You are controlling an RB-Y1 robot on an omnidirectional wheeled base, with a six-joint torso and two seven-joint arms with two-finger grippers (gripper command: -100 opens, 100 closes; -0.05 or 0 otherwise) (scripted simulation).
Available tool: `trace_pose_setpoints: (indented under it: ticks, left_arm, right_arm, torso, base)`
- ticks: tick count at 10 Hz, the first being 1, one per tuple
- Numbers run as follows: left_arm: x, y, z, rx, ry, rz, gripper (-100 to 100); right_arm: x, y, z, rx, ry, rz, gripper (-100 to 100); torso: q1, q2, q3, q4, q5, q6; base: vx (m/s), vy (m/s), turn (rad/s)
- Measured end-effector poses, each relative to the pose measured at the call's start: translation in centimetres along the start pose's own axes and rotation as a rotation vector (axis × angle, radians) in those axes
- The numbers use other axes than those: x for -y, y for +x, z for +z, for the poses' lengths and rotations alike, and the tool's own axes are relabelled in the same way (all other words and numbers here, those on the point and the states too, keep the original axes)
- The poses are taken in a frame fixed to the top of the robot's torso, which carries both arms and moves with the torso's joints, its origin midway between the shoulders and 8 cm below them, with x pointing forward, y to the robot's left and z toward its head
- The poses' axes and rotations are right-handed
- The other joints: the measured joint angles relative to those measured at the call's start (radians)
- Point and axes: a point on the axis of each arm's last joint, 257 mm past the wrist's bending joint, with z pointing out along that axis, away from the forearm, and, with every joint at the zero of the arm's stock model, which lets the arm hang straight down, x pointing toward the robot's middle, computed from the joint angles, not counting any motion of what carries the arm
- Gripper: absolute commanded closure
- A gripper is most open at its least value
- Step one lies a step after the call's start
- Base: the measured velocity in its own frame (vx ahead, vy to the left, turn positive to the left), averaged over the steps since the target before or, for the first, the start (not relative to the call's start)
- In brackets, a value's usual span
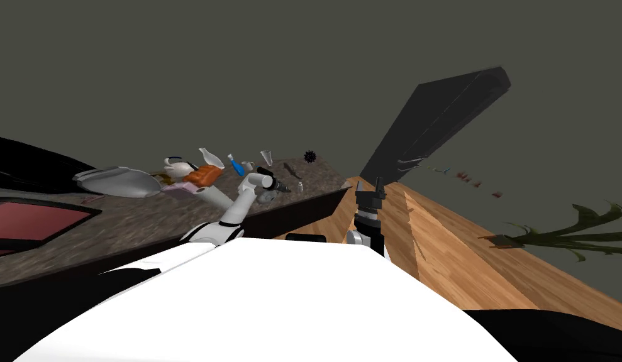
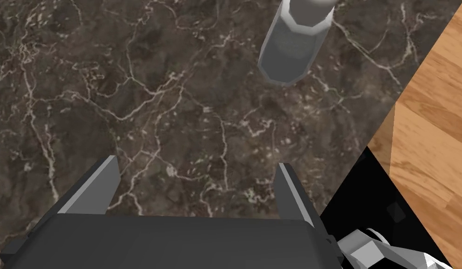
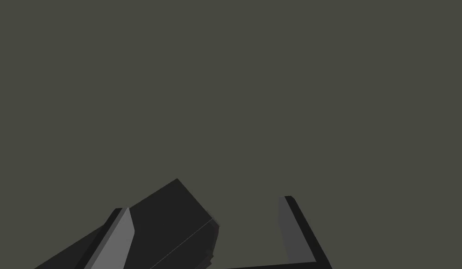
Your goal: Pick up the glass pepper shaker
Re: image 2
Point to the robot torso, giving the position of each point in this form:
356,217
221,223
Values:
369,252

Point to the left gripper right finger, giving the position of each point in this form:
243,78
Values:
290,198

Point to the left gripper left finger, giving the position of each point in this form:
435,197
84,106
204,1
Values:
94,190

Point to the grey faceted bottle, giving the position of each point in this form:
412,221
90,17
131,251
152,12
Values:
290,45

